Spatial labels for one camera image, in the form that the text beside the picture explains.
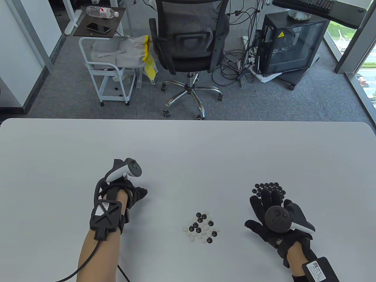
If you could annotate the person's right hand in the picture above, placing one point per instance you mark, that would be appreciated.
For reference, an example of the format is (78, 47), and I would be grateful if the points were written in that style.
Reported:
(268, 202)

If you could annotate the person's left hand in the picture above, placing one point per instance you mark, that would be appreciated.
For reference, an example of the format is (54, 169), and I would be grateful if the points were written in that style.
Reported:
(136, 194)

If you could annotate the cluster of black go stones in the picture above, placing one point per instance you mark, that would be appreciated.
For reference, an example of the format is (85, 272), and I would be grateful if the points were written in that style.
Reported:
(276, 188)

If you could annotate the pile of mixed go stones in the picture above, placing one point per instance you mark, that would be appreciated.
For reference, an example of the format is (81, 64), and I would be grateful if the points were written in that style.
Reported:
(209, 240)

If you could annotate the person's right forearm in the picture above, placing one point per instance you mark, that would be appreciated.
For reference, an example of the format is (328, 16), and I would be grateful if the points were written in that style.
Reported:
(296, 258)

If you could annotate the black and white VR controller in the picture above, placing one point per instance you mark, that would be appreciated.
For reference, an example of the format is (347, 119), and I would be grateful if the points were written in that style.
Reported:
(133, 168)
(277, 220)

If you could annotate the black cross-braced wrist module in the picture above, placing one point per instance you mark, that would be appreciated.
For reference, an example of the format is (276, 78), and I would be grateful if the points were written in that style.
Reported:
(104, 214)

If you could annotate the black labelled wrist box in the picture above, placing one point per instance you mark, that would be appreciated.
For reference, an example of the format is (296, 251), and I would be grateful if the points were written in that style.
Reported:
(321, 270)

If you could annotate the white papers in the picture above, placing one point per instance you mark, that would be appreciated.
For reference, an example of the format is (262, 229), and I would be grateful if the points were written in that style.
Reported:
(265, 78)

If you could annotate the dark rolling computer stand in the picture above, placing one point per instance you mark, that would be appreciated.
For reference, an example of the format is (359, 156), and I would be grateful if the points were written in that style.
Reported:
(293, 77)

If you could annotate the yellow plastic bag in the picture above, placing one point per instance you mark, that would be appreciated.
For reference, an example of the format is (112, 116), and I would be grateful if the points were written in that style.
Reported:
(149, 64)

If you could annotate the white metal cart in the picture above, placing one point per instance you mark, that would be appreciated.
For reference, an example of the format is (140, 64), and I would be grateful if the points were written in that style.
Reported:
(100, 68)

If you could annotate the grey fabric bag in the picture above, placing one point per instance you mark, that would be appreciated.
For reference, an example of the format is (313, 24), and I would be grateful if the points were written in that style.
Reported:
(126, 53)

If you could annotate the black mesh office chair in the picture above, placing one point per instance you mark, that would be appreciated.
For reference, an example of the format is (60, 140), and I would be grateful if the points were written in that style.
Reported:
(188, 44)

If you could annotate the black computer tower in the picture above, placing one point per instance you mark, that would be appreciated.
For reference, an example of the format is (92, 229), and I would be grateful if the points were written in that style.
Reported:
(293, 44)

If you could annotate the white power strip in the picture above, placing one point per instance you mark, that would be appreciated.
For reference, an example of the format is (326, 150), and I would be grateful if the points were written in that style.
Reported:
(244, 38)

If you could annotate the brown side table top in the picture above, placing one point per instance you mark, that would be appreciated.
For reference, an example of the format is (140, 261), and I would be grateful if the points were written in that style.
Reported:
(117, 26)

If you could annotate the black smartphone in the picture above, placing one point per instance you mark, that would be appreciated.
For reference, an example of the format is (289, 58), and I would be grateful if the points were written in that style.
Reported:
(98, 28)

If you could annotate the white desk leg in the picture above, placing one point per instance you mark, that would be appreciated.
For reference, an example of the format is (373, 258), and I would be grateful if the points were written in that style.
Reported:
(72, 25)

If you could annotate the clear plastic water bottle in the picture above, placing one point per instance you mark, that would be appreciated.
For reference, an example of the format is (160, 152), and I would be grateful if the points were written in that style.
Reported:
(100, 11)

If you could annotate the silver bowl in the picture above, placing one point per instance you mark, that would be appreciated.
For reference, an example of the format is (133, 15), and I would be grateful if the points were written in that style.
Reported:
(299, 15)

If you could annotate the black keyboard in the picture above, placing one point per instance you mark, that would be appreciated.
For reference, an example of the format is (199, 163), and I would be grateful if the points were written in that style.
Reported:
(311, 4)

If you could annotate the aluminium frame post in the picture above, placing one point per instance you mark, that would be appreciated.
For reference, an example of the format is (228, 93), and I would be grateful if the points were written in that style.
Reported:
(259, 3)

